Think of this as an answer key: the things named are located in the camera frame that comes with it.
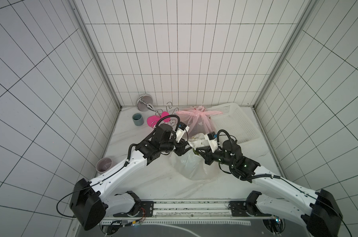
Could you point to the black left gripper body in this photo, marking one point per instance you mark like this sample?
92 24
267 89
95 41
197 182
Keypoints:
179 147

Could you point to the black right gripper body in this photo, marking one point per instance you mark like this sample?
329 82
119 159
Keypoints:
208 154

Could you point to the white plastic bag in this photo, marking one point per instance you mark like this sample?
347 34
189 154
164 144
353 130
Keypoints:
191 165

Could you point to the pink plastic bag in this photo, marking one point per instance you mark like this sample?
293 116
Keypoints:
198 119

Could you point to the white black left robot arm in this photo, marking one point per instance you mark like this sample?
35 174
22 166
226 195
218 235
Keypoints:
161 140

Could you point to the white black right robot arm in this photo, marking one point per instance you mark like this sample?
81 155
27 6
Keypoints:
318 211

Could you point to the white plastic perforated basket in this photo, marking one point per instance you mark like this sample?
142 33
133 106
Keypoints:
235 122

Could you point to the teal green cup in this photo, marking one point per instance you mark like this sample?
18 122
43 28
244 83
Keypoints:
138 119

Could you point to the pink silver cup stand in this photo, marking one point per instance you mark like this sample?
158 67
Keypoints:
145 103

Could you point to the pale pink mug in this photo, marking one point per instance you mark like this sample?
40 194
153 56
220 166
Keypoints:
103 165

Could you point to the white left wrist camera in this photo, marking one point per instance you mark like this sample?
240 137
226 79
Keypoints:
181 131

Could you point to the aluminium mounting rail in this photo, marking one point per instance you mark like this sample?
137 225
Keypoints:
193 209

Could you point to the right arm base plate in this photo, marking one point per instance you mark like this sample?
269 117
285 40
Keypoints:
242 208

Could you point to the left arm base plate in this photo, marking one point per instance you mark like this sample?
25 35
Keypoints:
140 209

